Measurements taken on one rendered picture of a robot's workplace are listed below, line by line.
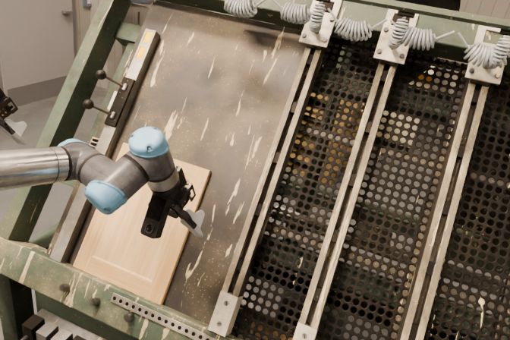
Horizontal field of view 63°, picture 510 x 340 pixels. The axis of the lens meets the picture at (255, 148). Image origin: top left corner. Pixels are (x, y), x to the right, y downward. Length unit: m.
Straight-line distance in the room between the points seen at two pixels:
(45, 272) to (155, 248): 0.41
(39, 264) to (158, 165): 0.95
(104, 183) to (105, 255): 0.80
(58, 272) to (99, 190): 0.87
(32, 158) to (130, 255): 0.78
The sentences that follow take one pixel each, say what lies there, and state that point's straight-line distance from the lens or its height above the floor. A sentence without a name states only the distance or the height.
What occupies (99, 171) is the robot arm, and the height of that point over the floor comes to 1.57.
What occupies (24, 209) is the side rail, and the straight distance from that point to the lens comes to 1.85.
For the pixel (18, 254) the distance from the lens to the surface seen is 1.81.
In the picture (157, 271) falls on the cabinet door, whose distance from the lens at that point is 1.54.
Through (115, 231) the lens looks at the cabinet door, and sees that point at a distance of 1.63.
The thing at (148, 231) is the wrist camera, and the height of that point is 1.39.
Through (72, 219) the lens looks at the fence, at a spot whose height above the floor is 1.03.
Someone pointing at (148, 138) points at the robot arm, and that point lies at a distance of 0.88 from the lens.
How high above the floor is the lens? 2.01
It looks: 25 degrees down
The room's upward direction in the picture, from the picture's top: 9 degrees clockwise
